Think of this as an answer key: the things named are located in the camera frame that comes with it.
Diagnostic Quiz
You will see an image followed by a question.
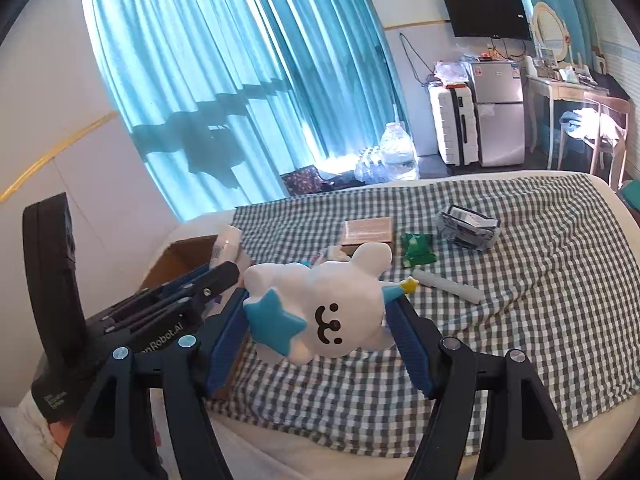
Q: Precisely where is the person left hand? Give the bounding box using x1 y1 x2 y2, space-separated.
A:
48 419 75 448

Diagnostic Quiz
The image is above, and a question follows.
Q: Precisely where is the silver mini fridge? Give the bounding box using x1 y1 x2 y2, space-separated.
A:
463 61 525 167

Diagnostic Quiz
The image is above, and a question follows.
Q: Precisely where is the green snack packet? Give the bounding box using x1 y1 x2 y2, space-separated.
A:
400 233 437 268

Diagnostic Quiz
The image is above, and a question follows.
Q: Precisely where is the teal curtain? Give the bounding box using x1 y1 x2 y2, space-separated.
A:
82 0 407 221

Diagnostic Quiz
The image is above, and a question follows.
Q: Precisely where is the white suitcase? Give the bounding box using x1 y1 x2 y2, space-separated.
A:
428 86 480 167

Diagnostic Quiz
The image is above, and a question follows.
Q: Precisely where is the kraft paper box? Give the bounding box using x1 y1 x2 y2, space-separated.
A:
340 217 394 256

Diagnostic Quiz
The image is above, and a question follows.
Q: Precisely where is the black wall television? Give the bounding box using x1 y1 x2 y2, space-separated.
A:
444 0 532 41

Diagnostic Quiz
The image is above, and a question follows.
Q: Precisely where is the oval vanity mirror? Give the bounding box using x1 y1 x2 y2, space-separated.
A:
530 1 570 67

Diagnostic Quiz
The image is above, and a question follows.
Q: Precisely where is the white plush toy blue star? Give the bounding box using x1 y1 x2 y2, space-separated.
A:
243 243 419 366

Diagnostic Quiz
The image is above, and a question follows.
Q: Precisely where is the white tube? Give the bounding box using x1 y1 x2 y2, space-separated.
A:
412 270 485 304

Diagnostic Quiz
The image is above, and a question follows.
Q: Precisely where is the white plastic bottle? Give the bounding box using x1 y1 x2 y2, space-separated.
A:
209 224 242 269

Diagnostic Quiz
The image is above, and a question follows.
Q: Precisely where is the water bottle pack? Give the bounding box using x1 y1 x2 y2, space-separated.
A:
354 146 388 185

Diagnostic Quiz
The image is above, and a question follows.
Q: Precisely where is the silver patterned pouch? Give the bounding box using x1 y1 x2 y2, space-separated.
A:
436 205 500 252

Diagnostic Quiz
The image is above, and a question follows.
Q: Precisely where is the brown cardboard box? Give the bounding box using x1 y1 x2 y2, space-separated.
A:
139 233 252 401

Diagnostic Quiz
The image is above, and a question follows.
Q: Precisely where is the large water jug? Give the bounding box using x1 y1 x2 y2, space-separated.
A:
380 122 419 181

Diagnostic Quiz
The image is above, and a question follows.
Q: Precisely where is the patterned gift bag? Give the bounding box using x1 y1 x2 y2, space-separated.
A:
280 165 326 197

